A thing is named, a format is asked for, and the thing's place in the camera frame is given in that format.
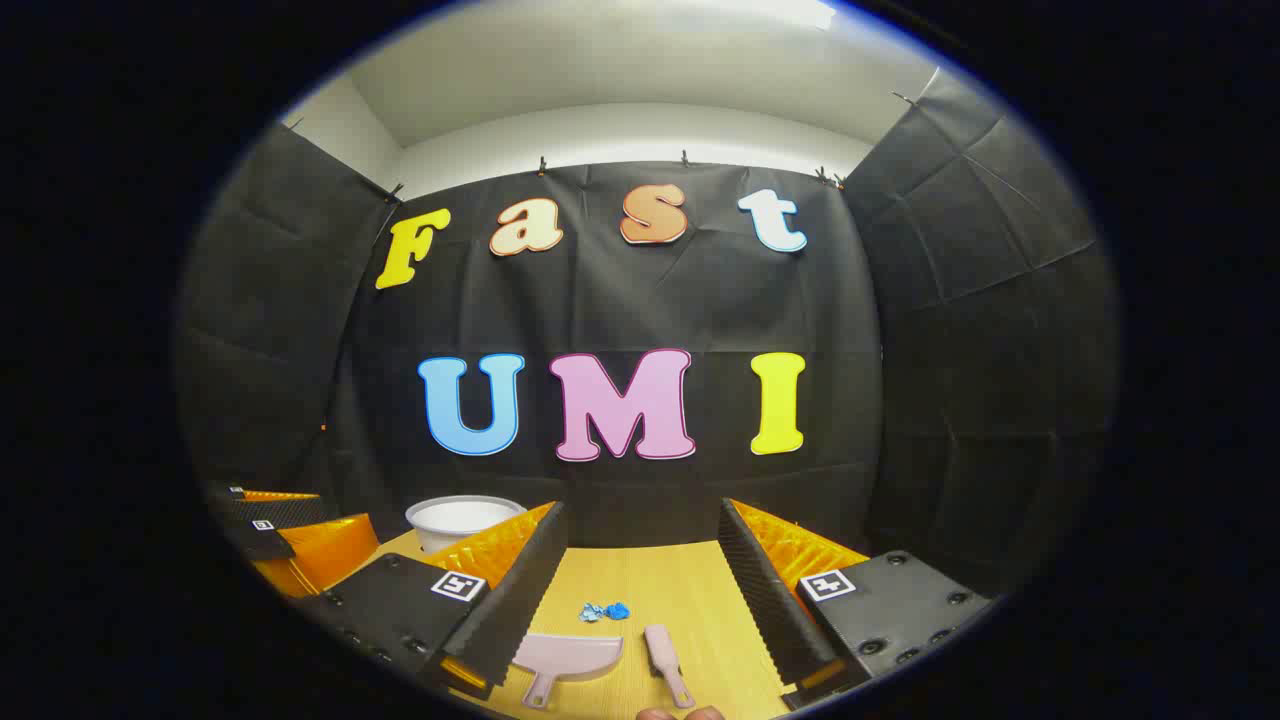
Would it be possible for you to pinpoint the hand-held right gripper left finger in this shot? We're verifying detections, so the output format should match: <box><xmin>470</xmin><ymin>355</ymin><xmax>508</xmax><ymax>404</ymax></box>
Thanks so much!
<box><xmin>295</xmin><ymin>500</ymin><xmax>569</xmax><ymax>701</ymax></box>

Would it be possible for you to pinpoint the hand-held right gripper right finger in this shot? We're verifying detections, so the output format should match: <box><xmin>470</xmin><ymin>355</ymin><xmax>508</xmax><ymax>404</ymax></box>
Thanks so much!
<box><xmin>717</xmin><ymin>497</ymin><xmax>993</xmax><ymax>711</ymax></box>

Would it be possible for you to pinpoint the pale purple dustpan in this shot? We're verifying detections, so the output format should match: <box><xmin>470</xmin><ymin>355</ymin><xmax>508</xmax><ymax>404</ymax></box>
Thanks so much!
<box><xmin>510</xmin><ymin>632</ymin><xmax>624</xmax><ymax>711</ymax></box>

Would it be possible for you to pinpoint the white ribbed garbage bin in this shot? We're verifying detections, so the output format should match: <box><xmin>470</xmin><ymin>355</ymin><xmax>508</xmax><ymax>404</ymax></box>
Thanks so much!
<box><xmin>405</xmin><ymin>495</ymin><xmax>528</xmax><ymax>554</ymax></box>

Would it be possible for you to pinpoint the pale purple small broom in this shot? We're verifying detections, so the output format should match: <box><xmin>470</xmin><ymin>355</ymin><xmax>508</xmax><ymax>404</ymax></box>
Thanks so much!
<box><xmin>643</xmin><ymin>624</ymin><xmax>696</xmax><ymax>709</ymax></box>

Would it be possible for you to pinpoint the wooden desktop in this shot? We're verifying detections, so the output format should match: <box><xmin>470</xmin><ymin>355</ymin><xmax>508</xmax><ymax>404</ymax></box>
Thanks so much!
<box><xmin>340</xmin><ymin>530</ymin><xmax>801</xmax><ymax>720</ymax></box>

